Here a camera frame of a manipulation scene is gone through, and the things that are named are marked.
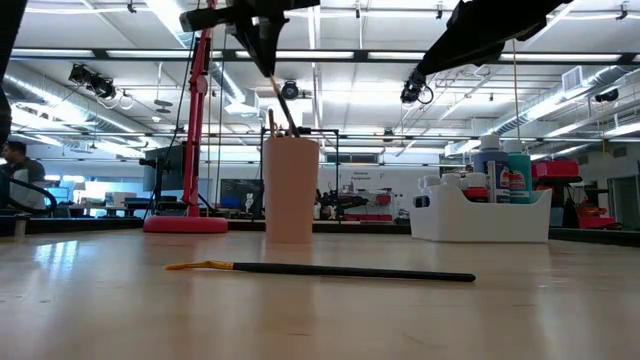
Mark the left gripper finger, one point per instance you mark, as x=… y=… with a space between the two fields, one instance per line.
x=274 y=45
x=252 y=45

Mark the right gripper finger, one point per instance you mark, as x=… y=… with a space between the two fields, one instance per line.
x=450 y=50

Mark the round orange bristle paintbrush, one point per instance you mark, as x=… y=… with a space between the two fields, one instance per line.
x=286 y=112

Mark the large purple paint bottle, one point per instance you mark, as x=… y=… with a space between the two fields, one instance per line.
x=492 y=170

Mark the large teal paint bottle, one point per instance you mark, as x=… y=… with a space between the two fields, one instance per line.
x=520 y=175

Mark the angled orange bristle paintbrush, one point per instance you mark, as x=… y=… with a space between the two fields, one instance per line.
x=320 y=270

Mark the black overhead rig beam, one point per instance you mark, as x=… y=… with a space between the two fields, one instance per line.
x=361 y=55

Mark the red desk lamp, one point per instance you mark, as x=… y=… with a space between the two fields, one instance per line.
x=192 y=150

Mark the dark display screen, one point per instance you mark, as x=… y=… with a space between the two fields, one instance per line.
x=241 y=194

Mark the tan plastic cup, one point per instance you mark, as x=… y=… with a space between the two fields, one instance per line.
x=291 y=195

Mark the black monitor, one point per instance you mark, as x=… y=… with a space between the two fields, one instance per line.
x=165 y=170

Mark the red storage boxes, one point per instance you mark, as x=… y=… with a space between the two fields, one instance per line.
x=555 y=169

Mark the white plastic bin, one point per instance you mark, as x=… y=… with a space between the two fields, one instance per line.
x=480 y=222

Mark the red toolbox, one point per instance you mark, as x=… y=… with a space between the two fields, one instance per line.
x=595 y=220

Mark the person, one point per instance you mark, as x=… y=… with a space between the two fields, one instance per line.
x=25 y=172

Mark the black ceiling-hung camera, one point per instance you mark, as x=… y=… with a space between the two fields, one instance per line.
x=289 y=90
x=92 y=80
x=606 y=95
x=412 y=89

